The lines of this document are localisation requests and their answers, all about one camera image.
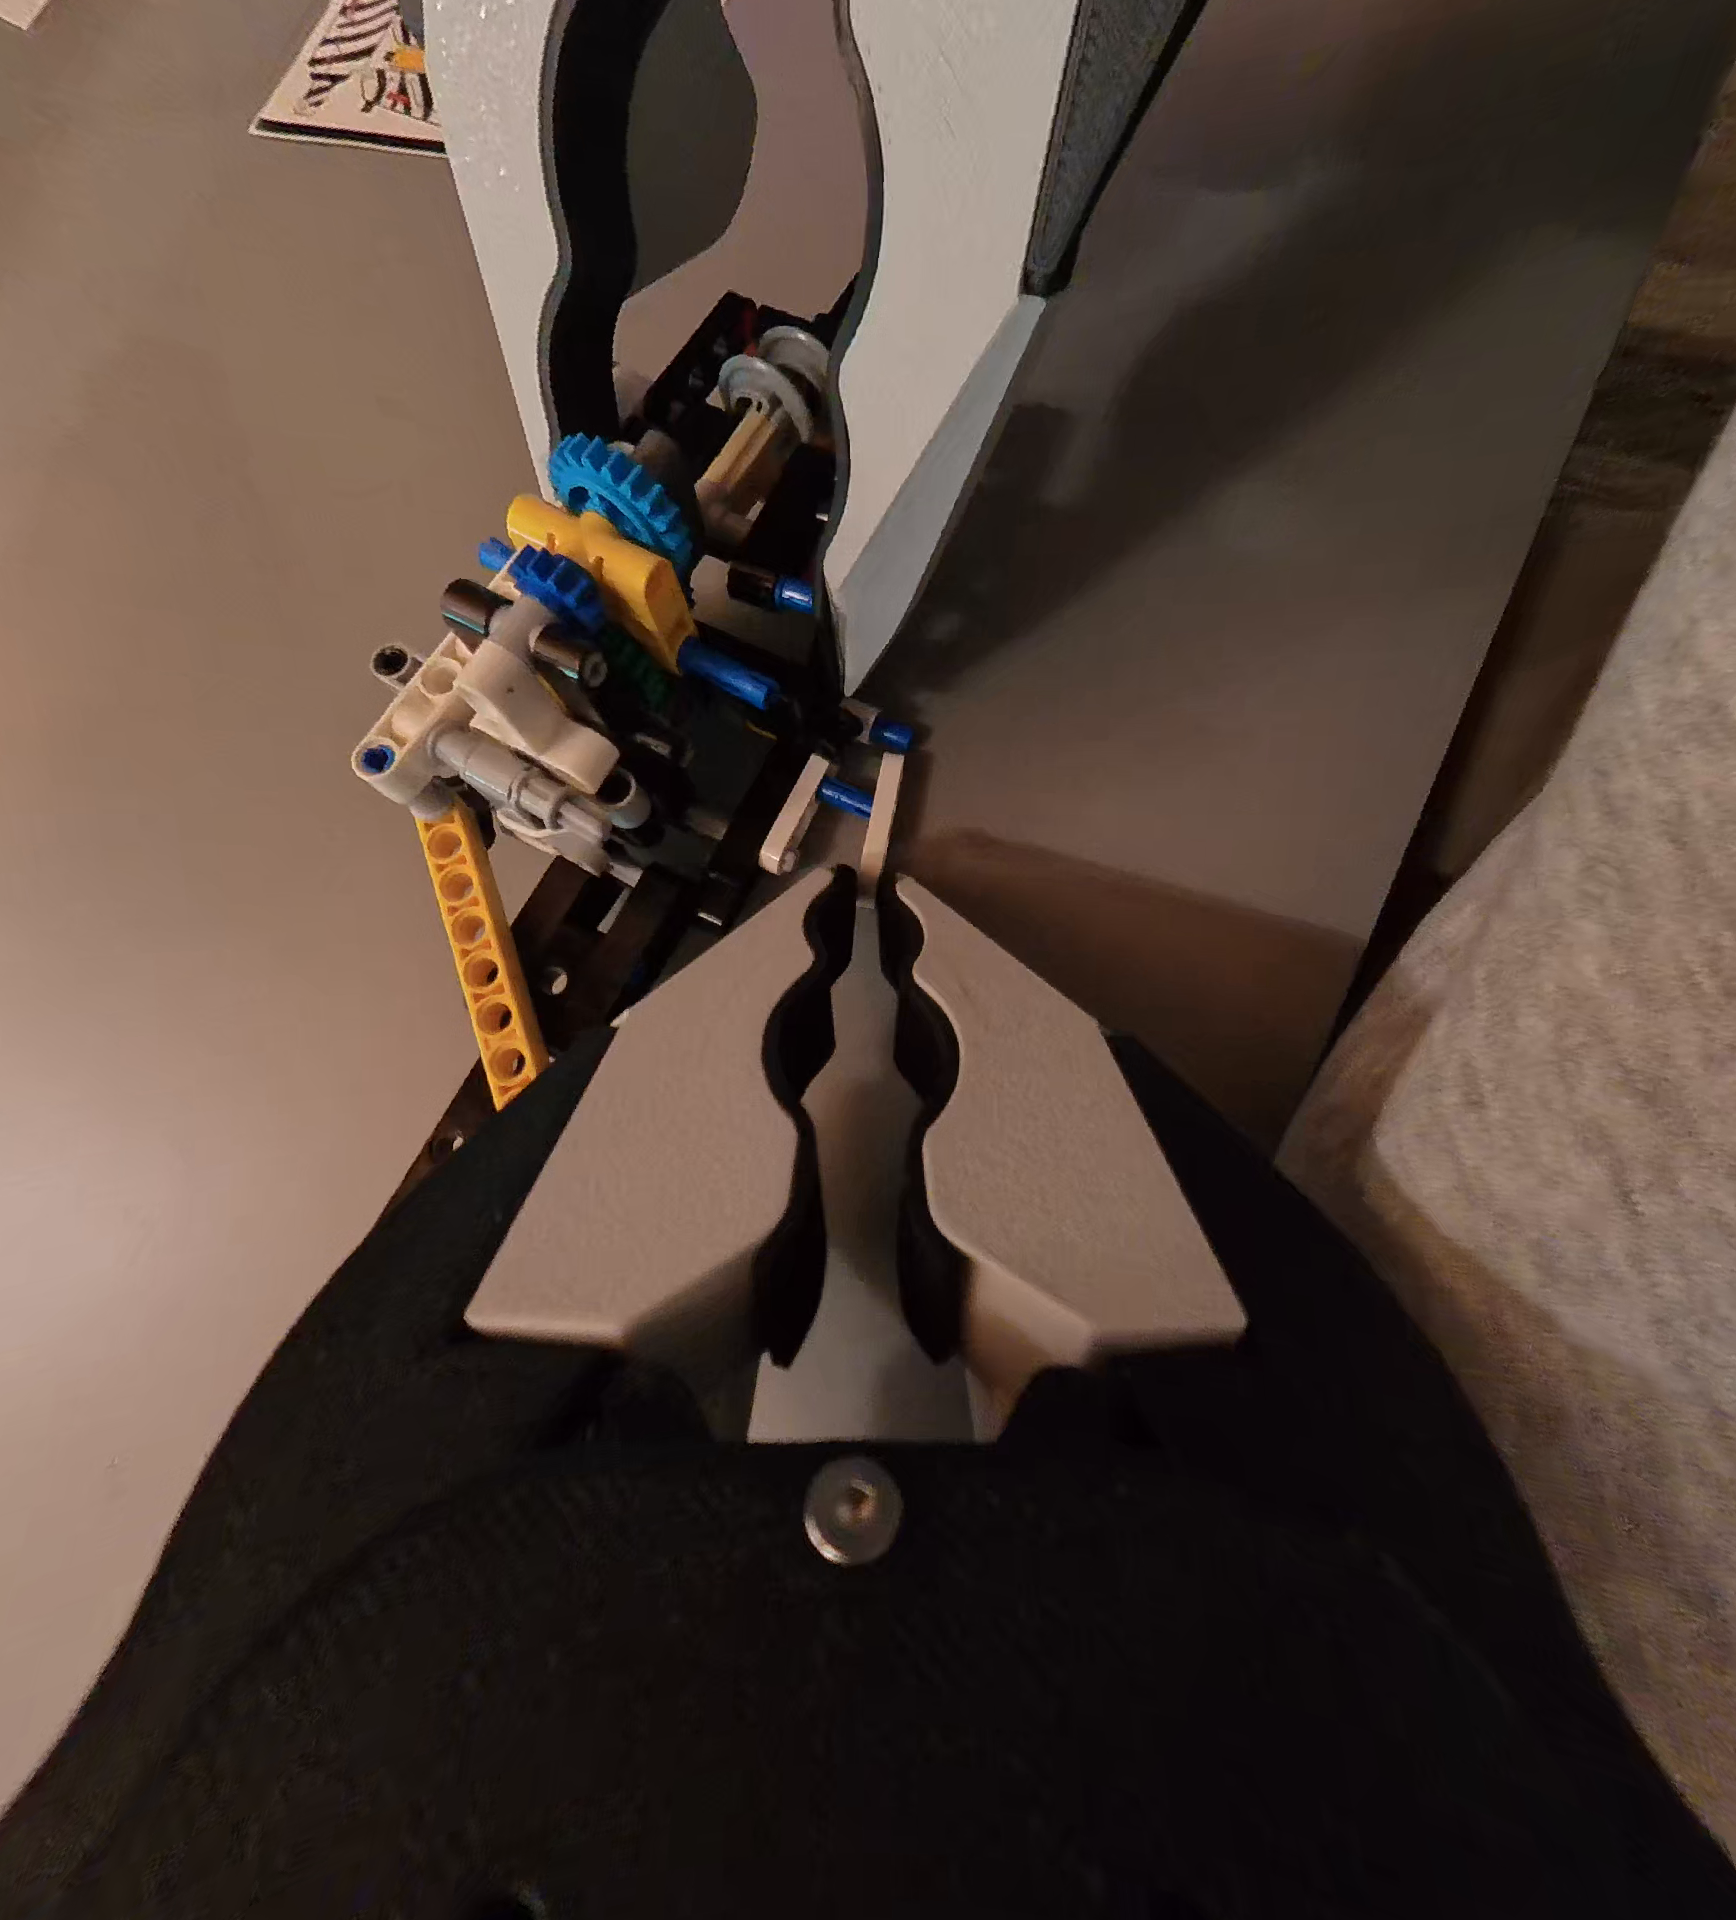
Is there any zebra striped sticker sheet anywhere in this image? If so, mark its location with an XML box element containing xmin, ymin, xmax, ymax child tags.
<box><xmin>251</xmin><ymin>0</ymin><xmax>448</xmax><ymax>157</ymax></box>

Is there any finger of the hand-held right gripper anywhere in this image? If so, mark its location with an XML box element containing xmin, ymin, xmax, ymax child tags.
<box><xmin>821</xmin><ymin>0</ymin><xmax>1084</xmax><ymax>704</ymax></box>
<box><xmin>424</xmin><ymin>0</ymin><xmax>763</xmax><ymax>461</ymax></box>

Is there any lego vehicle chassis assembly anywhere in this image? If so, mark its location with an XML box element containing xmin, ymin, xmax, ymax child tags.
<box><xmin>346</xmin><ymin>288</ymin><xmax>919</xmax><ymax>1203</ymax></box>

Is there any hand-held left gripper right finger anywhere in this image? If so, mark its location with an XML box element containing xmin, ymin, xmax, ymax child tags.
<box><xmin>880</xmin><ymin>872</ymin><xmax>1251</xmax><ymax>1413</ymax></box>

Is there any small white lego beam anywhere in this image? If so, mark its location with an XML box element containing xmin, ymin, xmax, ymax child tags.
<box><xmin>759</xmin><ymin>751</ymin><xmax>829</xmax><ymax>879</ymax></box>
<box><xmin>853</xmin><ymin>751</ymin><xmax>912</xmax><ymax>891</ymax></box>

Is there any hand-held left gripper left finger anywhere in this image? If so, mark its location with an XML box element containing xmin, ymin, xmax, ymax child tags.
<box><xmin>463</xmin><ymin>867</ymin><xmax>857</xmax><ymax>1371</ymax></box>

